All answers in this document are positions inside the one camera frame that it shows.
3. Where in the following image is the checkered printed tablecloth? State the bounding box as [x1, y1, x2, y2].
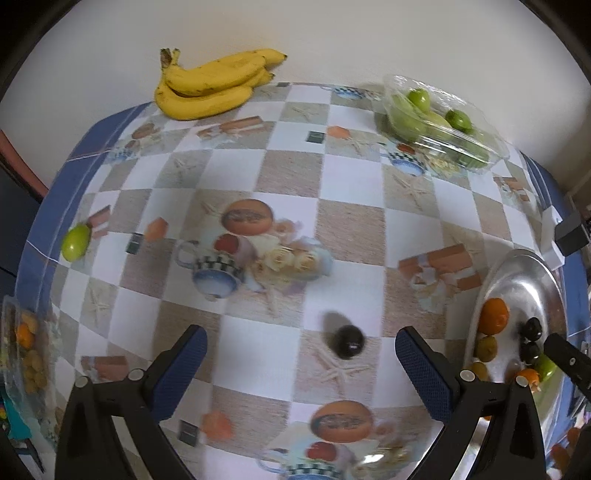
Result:
[16, 82, 591, 480]

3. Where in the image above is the yellow banana bunch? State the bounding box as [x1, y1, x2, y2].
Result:
[154, 47, 288, 121]

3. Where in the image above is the dark cabinet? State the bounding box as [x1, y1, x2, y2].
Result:
[0, 129, 49, 301]

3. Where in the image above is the clear plastic clamshell container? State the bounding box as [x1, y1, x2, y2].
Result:
[382, 74, 511, 175]

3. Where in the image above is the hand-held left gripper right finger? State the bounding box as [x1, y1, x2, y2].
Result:
[396, 325, 550, 480]

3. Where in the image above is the round orange tangerine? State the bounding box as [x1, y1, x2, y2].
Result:
[478, 298, 510, 335]

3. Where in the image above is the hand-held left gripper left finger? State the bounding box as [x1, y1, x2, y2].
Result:
[54, 324, 208, 480]

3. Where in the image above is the loose green jujube fruit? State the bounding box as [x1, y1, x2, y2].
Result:
[61, 223, 90, 263]

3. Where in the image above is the pile of green jujubes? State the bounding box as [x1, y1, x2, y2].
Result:
[390, 88, 491, 169]

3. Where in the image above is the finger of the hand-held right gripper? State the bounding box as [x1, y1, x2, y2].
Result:
[543, 333, 591, 400]

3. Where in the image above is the green mango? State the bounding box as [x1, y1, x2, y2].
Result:
[536, 354, 558, 384]

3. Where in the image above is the white plastic holder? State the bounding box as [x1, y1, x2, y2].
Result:
[541, 203, 566, 267]

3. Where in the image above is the small tangerine with stem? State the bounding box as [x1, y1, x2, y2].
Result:
[516, 368, 542, 393]

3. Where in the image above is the clear plastic fruit packet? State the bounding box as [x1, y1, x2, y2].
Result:
[0, 295, 58, 425]

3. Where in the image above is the round dark plum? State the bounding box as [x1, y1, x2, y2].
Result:
[334, 324, 365, 360]

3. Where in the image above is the round silver metal tray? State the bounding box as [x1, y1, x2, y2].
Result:
[455, 249, 571, 480]

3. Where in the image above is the black box device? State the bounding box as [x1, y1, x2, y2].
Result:
[555, 210, 588, 254]

